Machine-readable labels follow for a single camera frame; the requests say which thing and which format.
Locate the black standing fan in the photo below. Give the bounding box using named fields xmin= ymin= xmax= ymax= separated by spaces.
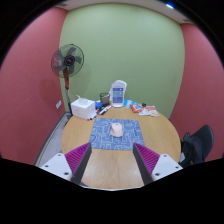
xmin=50 ymin=43 xmax=85 ymax=114

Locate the white marker black cap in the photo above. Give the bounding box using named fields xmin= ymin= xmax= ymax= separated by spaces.
xmin=87 ymin=111 xmax=100 ymax=121

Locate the orange and white snack packet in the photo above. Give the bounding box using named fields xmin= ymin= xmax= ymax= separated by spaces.
xmin=144 ymin=105 xmax=161 ymax=118

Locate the pale pink computer mouse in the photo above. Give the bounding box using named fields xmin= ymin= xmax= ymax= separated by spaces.
xmin=110 ymin=122 xmax=125 ymax=138

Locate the white tissue box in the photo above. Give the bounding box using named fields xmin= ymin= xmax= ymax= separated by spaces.
xmin=70 ymin=94 xmax=96 ymax=120

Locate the light blue snack packet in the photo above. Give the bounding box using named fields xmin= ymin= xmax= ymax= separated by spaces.
xmin=123 ymin=99 xmax=136 ymax=108

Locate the white marker red cap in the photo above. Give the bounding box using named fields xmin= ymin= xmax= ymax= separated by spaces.
xmin=98 ymin=104 xmax=112 ymax=116

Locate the orange-red snack packet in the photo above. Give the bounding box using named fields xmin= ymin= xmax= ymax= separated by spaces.
xmin=130 ymin=103 xmax=144 ymax=114

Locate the black office chair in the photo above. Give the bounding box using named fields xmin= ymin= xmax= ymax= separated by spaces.
xmin=191 ymin=124 xmax=215 ymax=158

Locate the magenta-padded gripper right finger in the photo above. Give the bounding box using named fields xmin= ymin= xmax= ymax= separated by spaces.
xmin=133 ymin=142 xmax=184 ymax=186

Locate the blue patterned mouse pad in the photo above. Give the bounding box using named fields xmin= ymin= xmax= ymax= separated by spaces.
xmin=88 ymin=117 xmax=146 ymax=152

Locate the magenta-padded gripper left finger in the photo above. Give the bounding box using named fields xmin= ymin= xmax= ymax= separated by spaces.
xmin=39 ymin=142 xmax=93 ymax=186

